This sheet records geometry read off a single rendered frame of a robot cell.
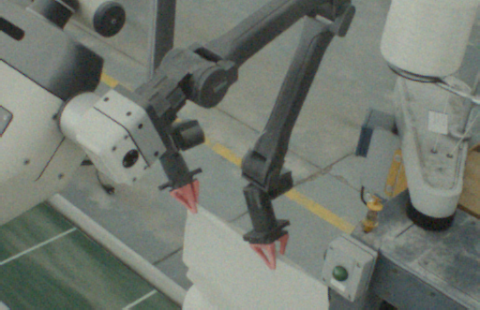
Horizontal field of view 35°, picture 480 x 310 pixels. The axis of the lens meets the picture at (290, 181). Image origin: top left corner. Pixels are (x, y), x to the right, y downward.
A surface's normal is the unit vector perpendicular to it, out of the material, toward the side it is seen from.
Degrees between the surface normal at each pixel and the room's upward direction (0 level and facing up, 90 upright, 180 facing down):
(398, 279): 90
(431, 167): 0
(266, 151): 69
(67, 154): 90
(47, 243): 0
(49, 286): 0
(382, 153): 90
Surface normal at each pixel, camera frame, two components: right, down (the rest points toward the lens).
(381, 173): -0.63, 0.35
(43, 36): -0.38, -0.25
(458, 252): 0.16, -0.82
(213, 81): 0.76, 0.47
